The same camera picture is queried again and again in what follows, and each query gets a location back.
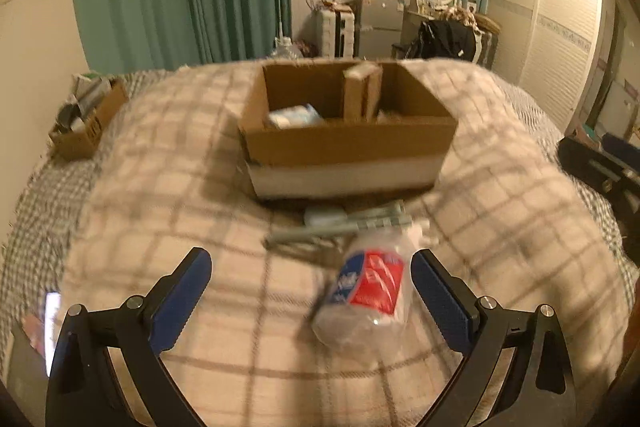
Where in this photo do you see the upright brown carton in box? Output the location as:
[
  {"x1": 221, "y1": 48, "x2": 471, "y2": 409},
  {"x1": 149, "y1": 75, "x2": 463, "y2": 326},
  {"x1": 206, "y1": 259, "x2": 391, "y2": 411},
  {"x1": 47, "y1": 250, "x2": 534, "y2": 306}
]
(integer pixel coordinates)
[{"x1": 342, "y1": 63, "x2": 385, "y2": 122}]

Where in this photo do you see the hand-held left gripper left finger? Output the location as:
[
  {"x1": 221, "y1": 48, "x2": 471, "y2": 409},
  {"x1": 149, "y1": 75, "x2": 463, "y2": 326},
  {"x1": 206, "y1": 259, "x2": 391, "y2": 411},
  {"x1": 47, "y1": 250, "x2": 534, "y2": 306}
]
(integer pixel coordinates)
[{"x1": 45, "y1": 247, "x2": 213, "y2": 427}]

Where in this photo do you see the clear plastic bottle red label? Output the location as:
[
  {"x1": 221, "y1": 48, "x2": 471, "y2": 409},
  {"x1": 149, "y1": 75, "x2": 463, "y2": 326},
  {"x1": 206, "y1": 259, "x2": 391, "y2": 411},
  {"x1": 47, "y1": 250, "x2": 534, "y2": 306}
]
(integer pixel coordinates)
[{"x1": 311, "y1": 229, "x2": 426, "y2": 350}]

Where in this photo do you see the grey cabinet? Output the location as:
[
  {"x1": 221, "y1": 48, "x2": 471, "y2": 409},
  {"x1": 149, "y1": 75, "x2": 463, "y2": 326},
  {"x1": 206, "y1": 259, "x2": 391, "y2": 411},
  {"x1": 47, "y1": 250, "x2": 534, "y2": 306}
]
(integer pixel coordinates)
[{"x1": 354, "y1": 0, "x2": 407, "y2": 60}]

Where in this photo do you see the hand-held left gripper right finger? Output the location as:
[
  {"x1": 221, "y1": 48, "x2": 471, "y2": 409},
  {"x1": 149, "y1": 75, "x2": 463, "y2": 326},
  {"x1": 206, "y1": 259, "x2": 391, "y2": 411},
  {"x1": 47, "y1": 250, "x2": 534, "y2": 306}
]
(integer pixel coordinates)
[{"x1": 410, "y1": 249, "x2": 575, "y2": 427}]

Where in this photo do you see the plaid blanket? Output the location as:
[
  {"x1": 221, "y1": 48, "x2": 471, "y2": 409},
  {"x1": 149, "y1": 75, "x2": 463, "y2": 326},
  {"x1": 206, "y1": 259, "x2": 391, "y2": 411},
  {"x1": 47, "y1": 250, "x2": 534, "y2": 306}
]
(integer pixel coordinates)
[{"x1": 60, "y1": 57, "x2": 631, "y2": 427}]

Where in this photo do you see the light blue packet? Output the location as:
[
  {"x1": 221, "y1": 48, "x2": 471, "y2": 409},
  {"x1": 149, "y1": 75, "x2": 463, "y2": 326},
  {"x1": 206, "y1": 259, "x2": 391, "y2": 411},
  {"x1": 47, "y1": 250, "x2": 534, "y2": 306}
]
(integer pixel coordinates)
[{"x1": 266, "y1": 104, "x2": 326, "y2": 130}]

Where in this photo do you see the grey-green toothbrush pack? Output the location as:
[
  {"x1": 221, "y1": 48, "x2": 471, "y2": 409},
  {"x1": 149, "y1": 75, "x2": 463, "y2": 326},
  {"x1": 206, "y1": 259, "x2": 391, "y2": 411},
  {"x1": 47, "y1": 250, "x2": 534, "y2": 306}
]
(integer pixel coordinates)
[{"x1": 263, "y1": 202, "x2": 413, "y2": 253}]

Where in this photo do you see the white flat packet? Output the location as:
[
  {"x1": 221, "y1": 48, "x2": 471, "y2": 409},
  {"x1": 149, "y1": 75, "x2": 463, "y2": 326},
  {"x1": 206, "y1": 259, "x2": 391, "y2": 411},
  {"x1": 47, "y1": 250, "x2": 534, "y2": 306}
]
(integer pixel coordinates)
[{"x1": 303, "y1": 205, "x2": 351, "y2": 229}]

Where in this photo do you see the small cardboard box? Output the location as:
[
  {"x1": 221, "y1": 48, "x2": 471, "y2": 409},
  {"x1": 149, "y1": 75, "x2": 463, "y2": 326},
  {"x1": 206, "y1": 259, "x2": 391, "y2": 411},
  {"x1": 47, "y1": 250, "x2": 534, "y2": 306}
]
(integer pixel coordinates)
[{"x1": 48, "y1": 76, "x2": 131, "y2": 160}]

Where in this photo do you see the checkered bed sheet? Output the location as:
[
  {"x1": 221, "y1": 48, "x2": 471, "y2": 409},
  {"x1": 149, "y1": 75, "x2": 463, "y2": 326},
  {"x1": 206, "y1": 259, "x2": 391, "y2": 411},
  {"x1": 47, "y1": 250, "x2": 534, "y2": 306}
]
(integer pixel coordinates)
[{"x1": 0, "y1": 69, "x2": 166, "y2": 358}]

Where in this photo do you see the black jacket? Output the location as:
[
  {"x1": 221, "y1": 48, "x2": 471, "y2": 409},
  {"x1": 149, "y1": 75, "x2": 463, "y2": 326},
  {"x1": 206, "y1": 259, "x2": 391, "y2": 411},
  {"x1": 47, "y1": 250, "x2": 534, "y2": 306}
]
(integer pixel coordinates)
[{"x1": 404, "y1": 20, "x2": 477, "y2": 60}]

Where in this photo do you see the large cardboard box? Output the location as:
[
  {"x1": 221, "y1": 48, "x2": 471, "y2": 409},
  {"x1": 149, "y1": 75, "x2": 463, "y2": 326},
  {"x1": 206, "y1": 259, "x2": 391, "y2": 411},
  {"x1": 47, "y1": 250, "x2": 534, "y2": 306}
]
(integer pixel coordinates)
[{"x1": 237, "y1": 59, "x2": 459, "y2": 201}]

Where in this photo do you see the white suitcase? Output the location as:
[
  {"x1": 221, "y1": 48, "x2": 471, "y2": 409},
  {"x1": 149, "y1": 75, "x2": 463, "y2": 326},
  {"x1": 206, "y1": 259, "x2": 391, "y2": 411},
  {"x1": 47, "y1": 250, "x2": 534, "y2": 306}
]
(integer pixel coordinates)
[{"x1": 315, "y1": 9, "x2": 356, "y2": 58}]

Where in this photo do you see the white wardrobe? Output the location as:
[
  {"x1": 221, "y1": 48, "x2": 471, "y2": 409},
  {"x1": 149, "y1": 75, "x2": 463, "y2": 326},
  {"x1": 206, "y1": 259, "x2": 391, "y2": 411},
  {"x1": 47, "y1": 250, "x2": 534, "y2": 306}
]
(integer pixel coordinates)
[{"x1": 487, "y1": 0, "x2": 603, "y2": 132}]

